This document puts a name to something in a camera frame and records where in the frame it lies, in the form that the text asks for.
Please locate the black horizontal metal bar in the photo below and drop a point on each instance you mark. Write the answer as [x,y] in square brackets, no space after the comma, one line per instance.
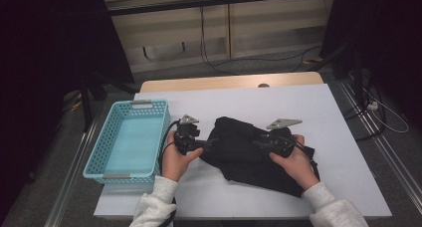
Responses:
[215,1]

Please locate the person's left hand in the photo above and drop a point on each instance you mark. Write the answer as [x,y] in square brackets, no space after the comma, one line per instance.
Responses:
[174,164]

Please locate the wide black curtain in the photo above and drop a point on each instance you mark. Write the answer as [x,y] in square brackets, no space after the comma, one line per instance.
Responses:
[49,54]

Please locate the black stand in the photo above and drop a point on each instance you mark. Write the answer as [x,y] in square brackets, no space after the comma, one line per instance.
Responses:
[87,111]
[357,81]

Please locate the beige wooden cabinet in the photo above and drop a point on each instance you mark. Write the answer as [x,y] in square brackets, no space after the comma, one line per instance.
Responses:
[272,18]

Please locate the white table cover sheet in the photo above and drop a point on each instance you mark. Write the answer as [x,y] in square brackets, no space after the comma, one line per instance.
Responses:
[335,111]

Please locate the person's right hand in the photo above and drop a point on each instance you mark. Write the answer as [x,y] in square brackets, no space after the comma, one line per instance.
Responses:
[298,169]

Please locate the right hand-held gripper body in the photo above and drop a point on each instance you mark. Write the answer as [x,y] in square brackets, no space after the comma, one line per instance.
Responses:
[280,142]

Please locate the metal floor rail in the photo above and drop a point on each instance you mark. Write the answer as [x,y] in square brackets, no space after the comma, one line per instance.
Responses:
[398,174]
[66,193]

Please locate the narrow black curtain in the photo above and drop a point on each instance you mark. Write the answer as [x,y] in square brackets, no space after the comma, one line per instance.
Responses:
[391,38]

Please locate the light blue plastic basket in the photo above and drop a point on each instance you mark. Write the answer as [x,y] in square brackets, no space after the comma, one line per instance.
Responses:
[132,144]

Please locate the black pants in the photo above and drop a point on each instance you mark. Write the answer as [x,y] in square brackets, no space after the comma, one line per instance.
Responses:
[239,154]

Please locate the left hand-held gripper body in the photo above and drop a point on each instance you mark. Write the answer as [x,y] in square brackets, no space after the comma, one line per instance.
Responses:
[187,137]

